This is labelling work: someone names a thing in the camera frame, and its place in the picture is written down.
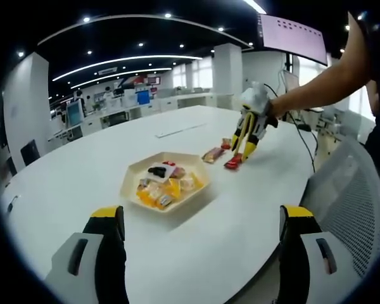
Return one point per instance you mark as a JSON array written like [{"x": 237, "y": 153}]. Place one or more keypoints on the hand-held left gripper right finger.
[{"x": 296, "y": 253}]

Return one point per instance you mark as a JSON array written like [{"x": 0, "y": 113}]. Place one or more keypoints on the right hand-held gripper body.
[{"x": 256, "y": 99}]

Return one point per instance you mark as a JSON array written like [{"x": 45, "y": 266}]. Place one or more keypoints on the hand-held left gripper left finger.
[{"x": 109, "y": 253}]

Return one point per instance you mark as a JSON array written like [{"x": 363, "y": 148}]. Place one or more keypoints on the small red orange candy packet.
[{"x": 225, "y": 143}]

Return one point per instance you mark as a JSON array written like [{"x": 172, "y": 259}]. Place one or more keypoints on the beige hexagonal container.
[{"x": 130, "y": 187}]

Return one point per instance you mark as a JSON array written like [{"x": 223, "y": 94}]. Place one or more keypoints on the pile of snacks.
[{"x": 164, "y": 190}]

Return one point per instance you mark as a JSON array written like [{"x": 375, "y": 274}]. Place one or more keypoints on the grey mesh office chair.
[{"x": 348, "y": 202}]

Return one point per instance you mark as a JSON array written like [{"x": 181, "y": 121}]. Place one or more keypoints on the row of white cabinets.
[{"x": 164, "y": 103}]

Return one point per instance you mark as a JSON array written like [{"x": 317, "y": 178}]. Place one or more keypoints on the blue storage box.
[{"x": 143, "y": 97}]

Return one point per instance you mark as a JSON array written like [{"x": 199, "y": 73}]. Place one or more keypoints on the black tool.
[{"x": 13, "y": 203}]

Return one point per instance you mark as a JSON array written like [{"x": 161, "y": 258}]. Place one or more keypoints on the person's dark shirt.
[{"x": 378, "y": 139}]

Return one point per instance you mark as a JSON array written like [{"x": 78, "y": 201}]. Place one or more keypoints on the black office chair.
[
  {"x": 11, "y": 165},
  {"x": 30, "y": 152}
]

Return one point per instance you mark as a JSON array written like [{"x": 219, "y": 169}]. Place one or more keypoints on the white kiosk screen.
[{"x": 74, "y": 114}]

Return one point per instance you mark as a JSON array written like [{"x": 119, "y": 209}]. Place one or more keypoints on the large wall monitor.
[{"x": 291, "y": 38}]

